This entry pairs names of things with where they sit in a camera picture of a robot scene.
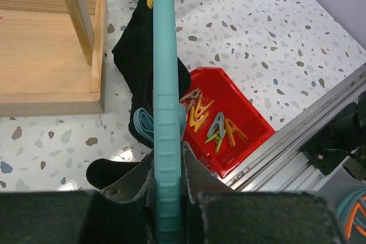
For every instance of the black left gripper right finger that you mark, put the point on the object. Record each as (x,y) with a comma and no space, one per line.
(214,213)

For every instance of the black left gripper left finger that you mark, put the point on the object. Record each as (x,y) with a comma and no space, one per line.
(118,212)

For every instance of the teal plastic clothes hanger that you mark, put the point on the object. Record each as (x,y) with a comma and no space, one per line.
(167,141)

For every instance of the black underwear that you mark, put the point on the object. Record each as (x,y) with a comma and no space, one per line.
(133,57)

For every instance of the teal clothespin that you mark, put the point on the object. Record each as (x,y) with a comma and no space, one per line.
(143,123)

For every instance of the teal hanger on floor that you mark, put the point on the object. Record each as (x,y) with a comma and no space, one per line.
(349,198)

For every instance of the orange hanger on floor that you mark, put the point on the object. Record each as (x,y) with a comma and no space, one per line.
(353,221)

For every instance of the green clothespin in tray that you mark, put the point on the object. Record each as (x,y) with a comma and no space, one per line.
(218,140)

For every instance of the orange clothespin in tray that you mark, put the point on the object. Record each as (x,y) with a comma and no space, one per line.
(232,130)

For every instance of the red plastic tray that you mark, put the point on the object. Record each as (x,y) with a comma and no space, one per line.
(216,85)

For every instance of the grey clothespin in tray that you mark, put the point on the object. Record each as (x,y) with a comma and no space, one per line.
(217,124)

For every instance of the yellow clothespin in tray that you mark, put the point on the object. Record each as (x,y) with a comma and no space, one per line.
(198,114)

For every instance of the beige clothespin in tray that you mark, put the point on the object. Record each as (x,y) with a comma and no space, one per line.
(192,97)

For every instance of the wooden clothes rack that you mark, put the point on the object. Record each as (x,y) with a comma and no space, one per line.
(52,57)

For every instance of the aluminium mounting rail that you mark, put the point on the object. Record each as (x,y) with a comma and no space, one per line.
(279,164)

